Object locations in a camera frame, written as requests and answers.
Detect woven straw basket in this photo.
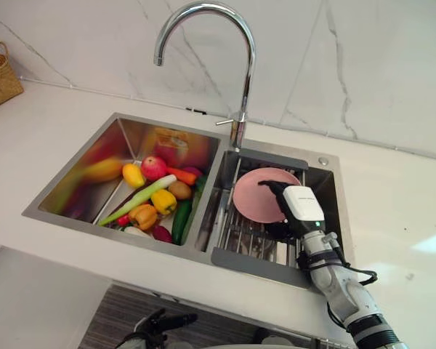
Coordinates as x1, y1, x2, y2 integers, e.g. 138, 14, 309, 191
0, 41, 25, 114

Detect green white leek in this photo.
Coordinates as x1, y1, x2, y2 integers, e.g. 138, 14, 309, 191
97, 174, 178, 228

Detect orange carrot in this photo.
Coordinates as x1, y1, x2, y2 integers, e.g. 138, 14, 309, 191
166, 166, 198, 187

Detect wire dish rack grey handles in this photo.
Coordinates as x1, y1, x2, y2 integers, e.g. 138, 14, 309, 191
210, 146, 313, 290

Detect pink round plate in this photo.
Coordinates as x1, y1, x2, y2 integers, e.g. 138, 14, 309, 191
233, 168, 302, 223

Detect purple red onion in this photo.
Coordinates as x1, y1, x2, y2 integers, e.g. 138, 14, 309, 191
153, 225, 174, 244

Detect white garlic bulb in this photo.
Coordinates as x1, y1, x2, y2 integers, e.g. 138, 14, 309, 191
123, 225, 150, 238

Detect orange bell pepper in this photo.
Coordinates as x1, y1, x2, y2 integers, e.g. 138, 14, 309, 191
127, 204, 158, 231

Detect chrome gooseneck faucet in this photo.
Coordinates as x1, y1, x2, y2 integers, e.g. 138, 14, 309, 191
153, 0, 257, 153

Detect dark green vegetable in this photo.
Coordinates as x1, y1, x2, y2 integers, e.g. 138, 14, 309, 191
193, 175, 209, 199

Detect yellow mango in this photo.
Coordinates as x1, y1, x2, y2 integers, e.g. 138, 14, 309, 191
122, 163, 147, 189

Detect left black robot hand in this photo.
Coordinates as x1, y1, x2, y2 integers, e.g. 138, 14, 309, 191
134, 308, 199, 341

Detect yellow bell pepper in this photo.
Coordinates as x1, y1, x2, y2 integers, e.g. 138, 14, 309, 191
150, 188, 178, 216

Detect red apple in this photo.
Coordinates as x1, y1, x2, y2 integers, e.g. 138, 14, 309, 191
141, 156, 168, 182

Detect brown kiwi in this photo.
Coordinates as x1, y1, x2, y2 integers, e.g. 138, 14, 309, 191
167, 180, 193, 201

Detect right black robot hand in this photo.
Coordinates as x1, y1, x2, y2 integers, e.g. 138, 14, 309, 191
257, 179, 326, 241

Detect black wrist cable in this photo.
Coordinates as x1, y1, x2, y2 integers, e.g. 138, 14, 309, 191
325, 235, 379, 289

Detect stainless steel double sink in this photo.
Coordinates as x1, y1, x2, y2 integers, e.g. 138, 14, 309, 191
21, 111, 355, 290

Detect green cucumber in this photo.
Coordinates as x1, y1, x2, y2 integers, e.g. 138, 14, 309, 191
171, 198, 194, 246

